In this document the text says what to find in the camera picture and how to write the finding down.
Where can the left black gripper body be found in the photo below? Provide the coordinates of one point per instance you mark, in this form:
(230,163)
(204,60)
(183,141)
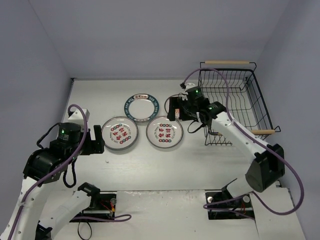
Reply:
(93,144)

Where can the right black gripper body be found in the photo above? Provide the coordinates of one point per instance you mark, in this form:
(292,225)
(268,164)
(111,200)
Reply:
(176,110)

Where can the red character plate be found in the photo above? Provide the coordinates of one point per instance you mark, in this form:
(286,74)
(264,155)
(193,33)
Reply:
(119,133)
(163,133)

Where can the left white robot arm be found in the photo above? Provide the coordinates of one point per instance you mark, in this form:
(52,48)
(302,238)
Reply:
(42,171)

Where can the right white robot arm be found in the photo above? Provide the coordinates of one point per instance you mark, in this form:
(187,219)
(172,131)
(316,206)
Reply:
(264,165)

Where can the orange sunburst plate right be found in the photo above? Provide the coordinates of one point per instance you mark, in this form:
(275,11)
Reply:
(167,105)

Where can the teal rimmed white plate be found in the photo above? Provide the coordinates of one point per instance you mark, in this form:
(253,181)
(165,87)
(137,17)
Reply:
(141,107)

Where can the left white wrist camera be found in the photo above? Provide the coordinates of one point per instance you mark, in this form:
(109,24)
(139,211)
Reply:
(76,117)

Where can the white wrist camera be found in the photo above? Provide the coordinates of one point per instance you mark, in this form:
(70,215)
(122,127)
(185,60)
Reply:
(187,85)
(76,117)

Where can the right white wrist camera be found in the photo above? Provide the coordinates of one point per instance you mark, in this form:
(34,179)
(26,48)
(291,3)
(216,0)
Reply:
(187,85)

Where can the black wire dish rack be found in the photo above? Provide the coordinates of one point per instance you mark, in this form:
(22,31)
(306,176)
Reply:
(238,88)

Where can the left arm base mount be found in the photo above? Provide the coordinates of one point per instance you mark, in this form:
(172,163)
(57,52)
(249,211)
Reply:
(104,208)

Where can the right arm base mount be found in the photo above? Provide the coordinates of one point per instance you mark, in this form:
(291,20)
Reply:
(232,210)

